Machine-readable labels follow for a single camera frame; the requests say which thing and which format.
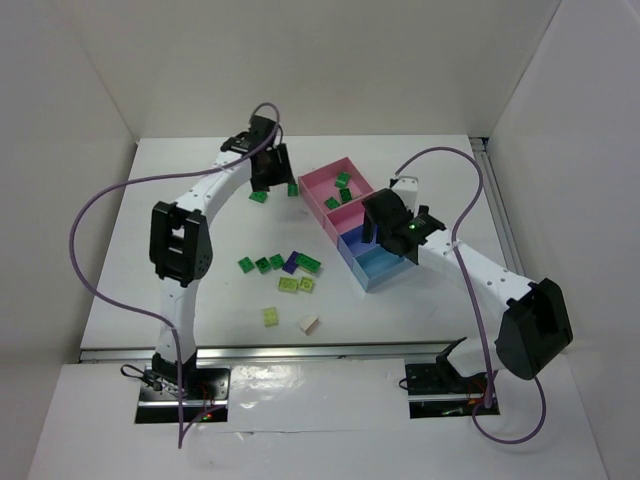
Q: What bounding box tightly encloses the dark blue lego brick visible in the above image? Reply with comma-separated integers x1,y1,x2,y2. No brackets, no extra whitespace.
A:
281,251,299,275

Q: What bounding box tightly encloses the beige lego brick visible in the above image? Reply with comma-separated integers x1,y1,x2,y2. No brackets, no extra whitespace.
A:
299,315,320,335

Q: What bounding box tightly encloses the green square lego brick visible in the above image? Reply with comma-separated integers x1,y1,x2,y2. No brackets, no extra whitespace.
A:
255,257,272,274
269,254,285,270
237,257,255,274
324,196,341,210

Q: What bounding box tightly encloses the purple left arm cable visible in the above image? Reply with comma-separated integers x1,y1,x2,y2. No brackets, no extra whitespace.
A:
68,103,284,450

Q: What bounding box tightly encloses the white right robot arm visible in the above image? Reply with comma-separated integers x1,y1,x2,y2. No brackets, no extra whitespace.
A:
298,159,573,380

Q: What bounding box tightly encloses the pink two-compartment tray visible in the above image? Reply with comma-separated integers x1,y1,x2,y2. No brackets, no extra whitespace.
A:
298,157,373,246

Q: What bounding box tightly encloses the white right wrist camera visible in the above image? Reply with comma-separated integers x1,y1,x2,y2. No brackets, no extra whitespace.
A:
389,175,419,211

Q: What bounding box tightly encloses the aluminium front rail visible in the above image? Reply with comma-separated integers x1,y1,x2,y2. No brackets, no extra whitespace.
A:
79,341,451,363

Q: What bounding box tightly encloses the blue two-compartment tray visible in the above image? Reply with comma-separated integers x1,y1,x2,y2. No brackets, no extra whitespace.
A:
337,226,413,292

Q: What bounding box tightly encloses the green rounded lego brick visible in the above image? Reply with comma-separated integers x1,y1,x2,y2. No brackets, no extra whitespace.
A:
339,188,353,204

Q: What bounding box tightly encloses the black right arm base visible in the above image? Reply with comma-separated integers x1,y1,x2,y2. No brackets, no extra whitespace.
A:
398,337,487,396

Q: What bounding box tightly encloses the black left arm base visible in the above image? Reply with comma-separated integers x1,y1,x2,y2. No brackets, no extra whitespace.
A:
120,364,231,408

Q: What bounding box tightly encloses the aluminium side rail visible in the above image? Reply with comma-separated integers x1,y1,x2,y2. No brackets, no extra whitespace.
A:
469,137,524,274

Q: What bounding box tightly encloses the green long lego brick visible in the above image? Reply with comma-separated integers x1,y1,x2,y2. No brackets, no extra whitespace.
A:
295,253,321,275

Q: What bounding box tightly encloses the green small lego brick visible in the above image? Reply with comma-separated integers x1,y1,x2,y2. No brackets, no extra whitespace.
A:
287,183,299,197

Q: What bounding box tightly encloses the green curved lego brick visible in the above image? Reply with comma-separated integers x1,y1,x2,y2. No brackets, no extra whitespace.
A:
335,172,351,189

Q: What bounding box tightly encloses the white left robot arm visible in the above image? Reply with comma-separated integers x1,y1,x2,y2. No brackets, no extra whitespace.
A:
149,115,293,383

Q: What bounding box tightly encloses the lime green lego brick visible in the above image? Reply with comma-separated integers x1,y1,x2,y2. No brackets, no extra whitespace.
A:
298,276,315,293
262,307,279,328
277,277,298,293

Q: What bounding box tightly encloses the green upside-down lego brick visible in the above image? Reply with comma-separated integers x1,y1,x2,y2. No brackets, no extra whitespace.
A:
249,191,268,204

